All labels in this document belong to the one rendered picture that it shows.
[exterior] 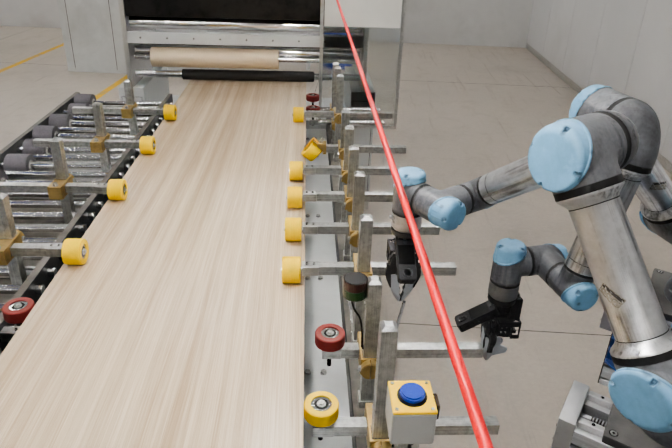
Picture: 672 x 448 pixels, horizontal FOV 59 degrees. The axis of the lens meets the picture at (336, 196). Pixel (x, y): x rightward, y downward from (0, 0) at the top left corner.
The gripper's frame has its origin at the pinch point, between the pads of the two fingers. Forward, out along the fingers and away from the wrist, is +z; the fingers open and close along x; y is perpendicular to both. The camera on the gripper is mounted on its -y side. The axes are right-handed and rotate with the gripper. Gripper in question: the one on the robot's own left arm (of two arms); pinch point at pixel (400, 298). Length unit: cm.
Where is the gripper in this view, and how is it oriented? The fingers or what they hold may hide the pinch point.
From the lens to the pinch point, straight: 157.5
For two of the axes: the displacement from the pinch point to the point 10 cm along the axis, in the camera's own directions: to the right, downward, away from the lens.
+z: -0.3, 9.0, 4.3
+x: -10.0, -0.1, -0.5
